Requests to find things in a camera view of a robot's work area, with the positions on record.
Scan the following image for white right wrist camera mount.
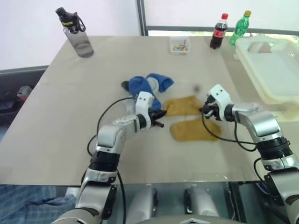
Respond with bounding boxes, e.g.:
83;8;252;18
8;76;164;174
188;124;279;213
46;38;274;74
206;84;233;117

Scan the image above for silver rounded robot leg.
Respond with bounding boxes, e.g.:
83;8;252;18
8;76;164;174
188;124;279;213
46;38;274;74
184;184;221;218
130;184;159;222

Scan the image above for blue sock with grey heel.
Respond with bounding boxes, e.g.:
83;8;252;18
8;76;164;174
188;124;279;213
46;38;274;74
128;75;163;111

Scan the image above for white plastic basket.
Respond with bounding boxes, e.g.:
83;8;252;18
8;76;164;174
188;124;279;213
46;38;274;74
233;36;299;122

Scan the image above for clear sports bottle black cap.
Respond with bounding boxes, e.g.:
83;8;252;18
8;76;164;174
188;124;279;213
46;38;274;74
55;7;95;58

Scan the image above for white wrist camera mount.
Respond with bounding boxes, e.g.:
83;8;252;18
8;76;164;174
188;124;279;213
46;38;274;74
135;91;156;119
206;84;233;117

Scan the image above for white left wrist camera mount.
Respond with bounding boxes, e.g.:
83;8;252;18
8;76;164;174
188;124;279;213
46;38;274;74
135;91;156;119

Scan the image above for blue plaid cloth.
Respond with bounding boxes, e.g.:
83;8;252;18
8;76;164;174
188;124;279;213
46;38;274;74
0;184;78;224

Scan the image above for small clear box coloured bits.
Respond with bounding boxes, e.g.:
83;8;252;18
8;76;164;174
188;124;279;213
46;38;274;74
169;36;191;56

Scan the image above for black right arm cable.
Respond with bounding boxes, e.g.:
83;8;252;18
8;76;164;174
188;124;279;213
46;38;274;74
201;113;258;152

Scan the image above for silver robot torso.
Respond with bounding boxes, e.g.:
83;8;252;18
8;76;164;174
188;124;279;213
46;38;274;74
137;215;236;224

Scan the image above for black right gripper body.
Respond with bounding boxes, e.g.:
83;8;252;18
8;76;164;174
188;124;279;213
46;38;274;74
202;94;221;121

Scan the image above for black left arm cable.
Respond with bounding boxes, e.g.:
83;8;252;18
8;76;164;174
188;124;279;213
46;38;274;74
87;97;136;156

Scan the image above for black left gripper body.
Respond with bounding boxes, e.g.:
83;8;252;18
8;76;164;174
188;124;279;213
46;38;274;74
148;109;158;128

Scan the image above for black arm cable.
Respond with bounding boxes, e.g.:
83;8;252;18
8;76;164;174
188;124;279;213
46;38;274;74
87;97;136;156
201;113;258;152

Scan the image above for green soda bottle yellow cap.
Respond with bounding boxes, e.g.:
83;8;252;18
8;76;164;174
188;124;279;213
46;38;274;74
229;10;252;46

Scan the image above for cola bottle red cap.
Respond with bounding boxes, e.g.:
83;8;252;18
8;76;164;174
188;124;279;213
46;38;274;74
209;13;229;50

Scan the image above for mustard yellow sock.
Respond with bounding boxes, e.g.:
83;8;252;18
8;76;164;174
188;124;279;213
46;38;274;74
163;95;206;118
170;117;222;143

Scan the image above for dark bags with red item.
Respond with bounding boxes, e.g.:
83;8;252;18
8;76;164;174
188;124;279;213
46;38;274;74
0;84;34;128

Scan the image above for grey window frame post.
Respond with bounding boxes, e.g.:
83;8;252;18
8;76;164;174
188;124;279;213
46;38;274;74
136;0;150;36

